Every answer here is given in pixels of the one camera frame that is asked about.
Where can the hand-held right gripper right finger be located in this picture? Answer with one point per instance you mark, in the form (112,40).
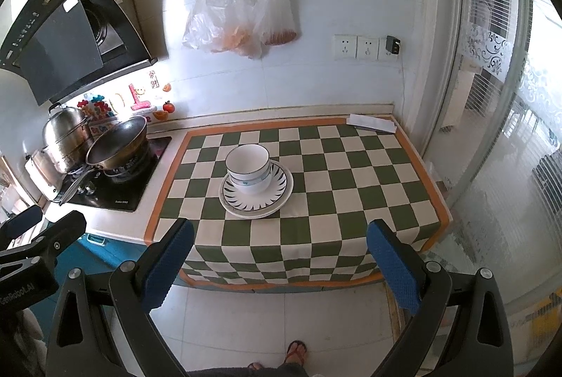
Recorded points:
(395,271)

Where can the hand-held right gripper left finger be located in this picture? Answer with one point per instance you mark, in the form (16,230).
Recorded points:
(169,267)

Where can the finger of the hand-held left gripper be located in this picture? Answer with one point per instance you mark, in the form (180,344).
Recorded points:
(22,221)
(57,230)

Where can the plain white plate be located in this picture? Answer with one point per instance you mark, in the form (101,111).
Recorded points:
(257,214)

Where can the white bowl dark rim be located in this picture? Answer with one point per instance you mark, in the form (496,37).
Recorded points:
(248,162)

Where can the blue leaf pattern plate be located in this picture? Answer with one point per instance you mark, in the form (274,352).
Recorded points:
(279,188)

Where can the blue base cabinet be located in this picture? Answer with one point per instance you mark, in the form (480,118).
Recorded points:
(101,245)

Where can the small steel pot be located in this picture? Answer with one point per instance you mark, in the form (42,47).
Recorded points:
(41,173)

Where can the black gas stove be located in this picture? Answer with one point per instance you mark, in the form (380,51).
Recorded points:
(131,188)

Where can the steel steamer pot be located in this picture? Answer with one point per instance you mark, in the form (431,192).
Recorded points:
(66,135)

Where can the green white checkered tablecloth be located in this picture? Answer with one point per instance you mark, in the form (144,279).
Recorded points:
(342,192)

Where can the steel wok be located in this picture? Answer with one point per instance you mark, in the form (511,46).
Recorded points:
(118,144)

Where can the person's right sandalled foot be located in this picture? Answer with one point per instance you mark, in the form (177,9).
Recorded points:
(295,353)

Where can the person's sandalled foot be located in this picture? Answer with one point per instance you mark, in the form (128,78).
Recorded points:
(254,367)
(295,353)

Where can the person's left sandalled foot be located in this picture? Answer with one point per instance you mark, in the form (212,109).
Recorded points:
(254,367)

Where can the white folded paper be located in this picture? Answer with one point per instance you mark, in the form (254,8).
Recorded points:
(371,122)

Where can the black range hood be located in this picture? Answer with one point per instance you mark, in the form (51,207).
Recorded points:
(57,48)

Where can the frosted glass sliding door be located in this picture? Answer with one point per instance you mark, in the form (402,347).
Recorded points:
(505,96)

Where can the black plug adapter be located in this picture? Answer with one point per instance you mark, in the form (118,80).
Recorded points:
(393,44)

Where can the large clear plastic bag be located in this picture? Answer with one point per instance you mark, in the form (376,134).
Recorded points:
(219,17)

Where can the colourful wall stickers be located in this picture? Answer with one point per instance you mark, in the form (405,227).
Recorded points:
(131,98)

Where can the white wall socket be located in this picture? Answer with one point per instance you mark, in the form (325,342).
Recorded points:
(345,47)
(383,56)
(367,48)

